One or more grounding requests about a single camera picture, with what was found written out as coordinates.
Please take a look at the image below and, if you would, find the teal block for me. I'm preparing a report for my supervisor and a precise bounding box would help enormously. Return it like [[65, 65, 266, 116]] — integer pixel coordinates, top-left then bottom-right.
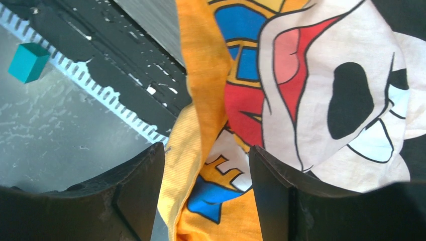
[[8, 43, 51, 84]]

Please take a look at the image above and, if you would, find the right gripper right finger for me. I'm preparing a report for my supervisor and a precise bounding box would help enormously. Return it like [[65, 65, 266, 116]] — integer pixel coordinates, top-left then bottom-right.
[[249, 146, 425, 240]]

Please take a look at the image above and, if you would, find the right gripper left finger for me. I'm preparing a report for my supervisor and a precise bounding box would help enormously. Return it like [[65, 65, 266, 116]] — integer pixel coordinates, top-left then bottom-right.
[[1, 142, 165, 240]]

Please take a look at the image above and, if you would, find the orange Mickey pillowcase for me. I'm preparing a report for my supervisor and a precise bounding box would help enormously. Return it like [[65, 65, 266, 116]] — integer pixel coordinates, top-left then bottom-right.
[[158, 1, 425, 240]]

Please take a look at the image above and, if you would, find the white slotted cable duct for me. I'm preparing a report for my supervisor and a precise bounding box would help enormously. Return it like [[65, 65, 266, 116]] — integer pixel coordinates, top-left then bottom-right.
[[1, 4, 169, 145]]

